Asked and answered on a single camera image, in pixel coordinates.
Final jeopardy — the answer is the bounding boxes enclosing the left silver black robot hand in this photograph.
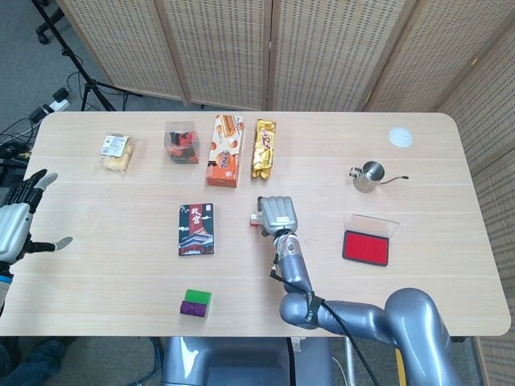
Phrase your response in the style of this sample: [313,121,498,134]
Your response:
[0,168,74,265]

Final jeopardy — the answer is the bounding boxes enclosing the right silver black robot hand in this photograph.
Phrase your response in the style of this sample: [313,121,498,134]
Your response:
[255,195,299,237]

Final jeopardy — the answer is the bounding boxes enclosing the gold foil snack packet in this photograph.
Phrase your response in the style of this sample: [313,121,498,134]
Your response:
[250,117,278,180]

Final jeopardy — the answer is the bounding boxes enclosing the orange biscuit box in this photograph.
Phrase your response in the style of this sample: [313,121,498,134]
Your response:
[205,114,246,189]

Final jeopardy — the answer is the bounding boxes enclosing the black palace print card box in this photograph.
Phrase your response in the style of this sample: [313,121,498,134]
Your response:
[177,203,216,258]

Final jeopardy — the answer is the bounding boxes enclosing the red ink pad clear lid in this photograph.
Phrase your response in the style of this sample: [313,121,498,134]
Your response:
[341,213,400,268]

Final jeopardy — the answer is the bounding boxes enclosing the steel long-spout pitcher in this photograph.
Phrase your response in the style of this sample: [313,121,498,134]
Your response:
[348,160,410,195]

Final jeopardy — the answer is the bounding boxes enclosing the clear box orange black pieces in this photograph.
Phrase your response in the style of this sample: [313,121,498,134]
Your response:
[163,120,201,166]

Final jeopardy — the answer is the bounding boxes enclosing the wrapped yellow cake packet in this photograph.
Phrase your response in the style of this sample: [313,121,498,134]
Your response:
[98,133,138,174]

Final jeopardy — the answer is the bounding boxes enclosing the purple studded toy block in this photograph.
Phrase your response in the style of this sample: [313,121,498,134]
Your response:
[179,300,210,319]

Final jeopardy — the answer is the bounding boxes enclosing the white power strip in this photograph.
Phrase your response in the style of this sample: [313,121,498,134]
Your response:
[28,88,70,121]

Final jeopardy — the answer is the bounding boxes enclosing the blue jeans leg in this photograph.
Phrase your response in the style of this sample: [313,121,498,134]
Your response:
[0,339,68,386]

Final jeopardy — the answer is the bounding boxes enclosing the white round table grommet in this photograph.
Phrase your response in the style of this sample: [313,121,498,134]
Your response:
[388,126,414,149]

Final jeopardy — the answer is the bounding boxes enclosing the grey robot torso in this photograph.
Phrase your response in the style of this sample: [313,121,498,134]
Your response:
[160,336,335,386]

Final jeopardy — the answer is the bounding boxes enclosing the black tripod stand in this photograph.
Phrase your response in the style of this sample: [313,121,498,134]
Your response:
[34,0,144,113]

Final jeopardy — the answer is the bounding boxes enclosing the white table leg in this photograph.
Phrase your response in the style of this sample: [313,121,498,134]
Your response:
[344,336,357,386]

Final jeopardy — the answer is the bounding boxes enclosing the wooden woven folding screen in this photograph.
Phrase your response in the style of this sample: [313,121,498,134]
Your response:
[56,0,515,386]

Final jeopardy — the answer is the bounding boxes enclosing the black chair caster base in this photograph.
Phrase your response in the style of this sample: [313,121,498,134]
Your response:
[35,0,64,45]

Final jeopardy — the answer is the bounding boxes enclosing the black floor cable bundle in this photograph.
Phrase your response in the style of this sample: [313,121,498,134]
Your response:
[0,116,41,190]

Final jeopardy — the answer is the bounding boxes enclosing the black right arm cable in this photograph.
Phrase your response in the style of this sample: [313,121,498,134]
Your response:
[268,263,373,386]

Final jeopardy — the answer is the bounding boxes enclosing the blue floor cable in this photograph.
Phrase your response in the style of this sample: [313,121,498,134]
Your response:
[149,337,167,386]

